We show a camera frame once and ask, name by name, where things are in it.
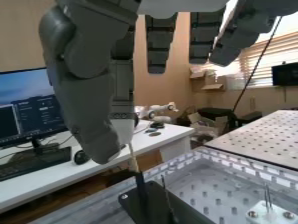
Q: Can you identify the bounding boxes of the white desk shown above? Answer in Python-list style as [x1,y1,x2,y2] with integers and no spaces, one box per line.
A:
[0,120,197,214]

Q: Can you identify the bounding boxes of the thin stick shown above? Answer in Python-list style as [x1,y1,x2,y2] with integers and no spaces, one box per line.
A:
[126,142,151,224]

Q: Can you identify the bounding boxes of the black screen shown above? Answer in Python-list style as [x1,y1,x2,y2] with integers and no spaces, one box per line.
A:
[270,62,298,87]

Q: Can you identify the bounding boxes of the black cable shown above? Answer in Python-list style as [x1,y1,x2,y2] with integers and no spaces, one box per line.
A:
[230,15,283,105]

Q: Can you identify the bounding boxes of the black mouse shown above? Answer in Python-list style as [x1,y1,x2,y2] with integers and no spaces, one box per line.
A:
[73,149,92,166]

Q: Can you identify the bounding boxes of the black keyboard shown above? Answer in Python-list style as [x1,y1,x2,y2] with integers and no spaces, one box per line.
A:
[0,145,73,183]

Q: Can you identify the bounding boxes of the computer monitor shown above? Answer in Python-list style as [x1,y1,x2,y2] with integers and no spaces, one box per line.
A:
[0,68,69,150]

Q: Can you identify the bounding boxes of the cardboard box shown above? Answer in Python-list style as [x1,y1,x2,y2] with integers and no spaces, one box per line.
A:
[186,111,230,136]
[189,68,226,92]

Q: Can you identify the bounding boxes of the small white jointed device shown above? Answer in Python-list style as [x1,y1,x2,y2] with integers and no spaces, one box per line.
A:
[133,102,181,124]

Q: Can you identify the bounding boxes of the clear box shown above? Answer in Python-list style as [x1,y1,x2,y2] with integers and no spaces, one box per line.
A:
[29,145,298,224]

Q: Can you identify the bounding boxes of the black plate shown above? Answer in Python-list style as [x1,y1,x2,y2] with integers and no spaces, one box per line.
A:
[117,180,219,224]

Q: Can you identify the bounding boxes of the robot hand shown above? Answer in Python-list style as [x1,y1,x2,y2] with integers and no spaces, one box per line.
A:
[38,0,295,165]

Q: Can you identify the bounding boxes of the white square block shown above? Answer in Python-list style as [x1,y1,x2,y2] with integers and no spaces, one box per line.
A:
[245,199,298,224]

